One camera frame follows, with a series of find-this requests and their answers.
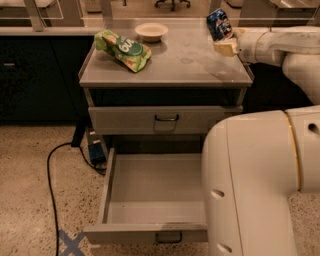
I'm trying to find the white paper bowl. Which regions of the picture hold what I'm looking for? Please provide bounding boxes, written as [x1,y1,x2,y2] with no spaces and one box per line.
[135,23,168,43]

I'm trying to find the closed grey top drawer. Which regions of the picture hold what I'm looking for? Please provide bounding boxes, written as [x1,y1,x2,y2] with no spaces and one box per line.
[88,106,243,135]

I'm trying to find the green chip bag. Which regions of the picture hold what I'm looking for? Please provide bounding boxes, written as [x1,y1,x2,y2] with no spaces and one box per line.
[94,30,152,73]

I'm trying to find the black office chair base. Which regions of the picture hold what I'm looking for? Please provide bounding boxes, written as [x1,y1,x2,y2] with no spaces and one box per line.
[154,0,191,11]

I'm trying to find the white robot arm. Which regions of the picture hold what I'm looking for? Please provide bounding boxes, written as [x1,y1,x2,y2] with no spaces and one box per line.
[202,26,320,256]

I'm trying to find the blue power box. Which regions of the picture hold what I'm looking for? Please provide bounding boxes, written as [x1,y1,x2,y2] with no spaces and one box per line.
[88,141,106,165]

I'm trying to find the dark counter cabinets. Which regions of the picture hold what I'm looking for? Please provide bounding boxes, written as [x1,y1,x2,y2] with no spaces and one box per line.
[0,36,312,125]

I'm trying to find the black cable on left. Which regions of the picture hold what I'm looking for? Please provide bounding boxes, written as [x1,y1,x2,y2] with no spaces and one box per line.
[46,142,108,256]

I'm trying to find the blue tape cross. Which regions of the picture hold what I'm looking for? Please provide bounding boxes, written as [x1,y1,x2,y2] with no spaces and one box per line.
[59,230,85,256]

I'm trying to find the blue pepsi can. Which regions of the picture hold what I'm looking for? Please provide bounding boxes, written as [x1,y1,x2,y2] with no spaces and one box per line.
[206,8,234,41]

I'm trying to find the open grey middle drawer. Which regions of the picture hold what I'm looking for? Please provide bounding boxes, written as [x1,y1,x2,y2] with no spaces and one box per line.
[84,149,208,244]

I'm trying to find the grey drawer cabinet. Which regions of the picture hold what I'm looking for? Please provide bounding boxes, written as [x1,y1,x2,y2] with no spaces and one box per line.
[80,19,253,154]

